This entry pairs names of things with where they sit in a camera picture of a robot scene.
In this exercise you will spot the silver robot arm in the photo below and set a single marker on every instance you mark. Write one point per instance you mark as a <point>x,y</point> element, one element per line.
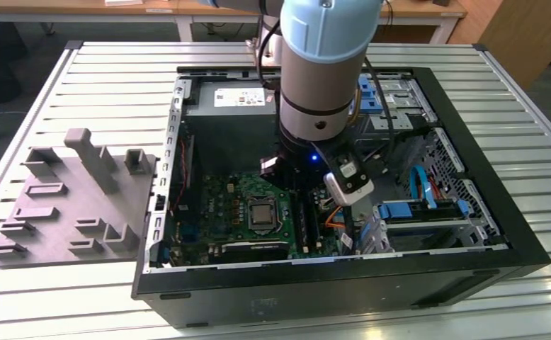
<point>317,92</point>

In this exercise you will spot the silver CPU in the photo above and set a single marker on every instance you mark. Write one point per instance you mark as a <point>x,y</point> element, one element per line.
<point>261,215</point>

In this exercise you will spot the CPU socket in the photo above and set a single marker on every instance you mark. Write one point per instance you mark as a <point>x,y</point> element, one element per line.
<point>248,216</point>

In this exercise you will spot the grey power supply unit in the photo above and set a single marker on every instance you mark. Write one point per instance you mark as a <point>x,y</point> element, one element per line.
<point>227,134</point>

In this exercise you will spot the green motherboard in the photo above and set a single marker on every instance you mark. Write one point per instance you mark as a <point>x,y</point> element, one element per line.
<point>217,198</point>

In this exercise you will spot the black case fan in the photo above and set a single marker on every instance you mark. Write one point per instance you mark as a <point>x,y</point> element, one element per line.
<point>407,159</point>

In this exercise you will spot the hard disk in blue carrier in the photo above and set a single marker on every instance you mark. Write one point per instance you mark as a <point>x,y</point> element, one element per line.
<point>397,210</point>

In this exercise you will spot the black graphics card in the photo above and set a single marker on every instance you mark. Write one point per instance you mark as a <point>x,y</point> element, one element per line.
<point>253,249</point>

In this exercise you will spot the metal drive cage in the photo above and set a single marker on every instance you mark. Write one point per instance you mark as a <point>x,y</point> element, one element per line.
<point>397,122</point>

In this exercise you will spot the metal disk bay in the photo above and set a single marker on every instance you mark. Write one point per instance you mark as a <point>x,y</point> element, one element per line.
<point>444,226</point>

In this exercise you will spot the black PC case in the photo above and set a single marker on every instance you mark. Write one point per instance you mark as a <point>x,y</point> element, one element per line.
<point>303,294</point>

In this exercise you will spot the grey parts rack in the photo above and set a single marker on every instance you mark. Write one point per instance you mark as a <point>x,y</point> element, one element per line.
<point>76,198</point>

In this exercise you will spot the white paper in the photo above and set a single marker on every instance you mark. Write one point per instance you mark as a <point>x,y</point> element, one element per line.
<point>124,2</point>

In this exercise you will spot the wooden cabinet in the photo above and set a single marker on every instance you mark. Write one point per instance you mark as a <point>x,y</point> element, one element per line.
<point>520,32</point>

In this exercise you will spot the wooden desk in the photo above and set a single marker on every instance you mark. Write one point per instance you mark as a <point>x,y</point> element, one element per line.
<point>66,8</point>

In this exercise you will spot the black camera bracket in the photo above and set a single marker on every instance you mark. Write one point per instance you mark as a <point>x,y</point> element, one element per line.
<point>336,156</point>

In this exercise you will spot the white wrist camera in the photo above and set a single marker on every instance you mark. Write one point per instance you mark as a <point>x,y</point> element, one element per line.
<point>351,198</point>

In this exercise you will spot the blue plastic drive bracket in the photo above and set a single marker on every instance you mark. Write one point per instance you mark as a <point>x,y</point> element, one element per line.
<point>369,92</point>

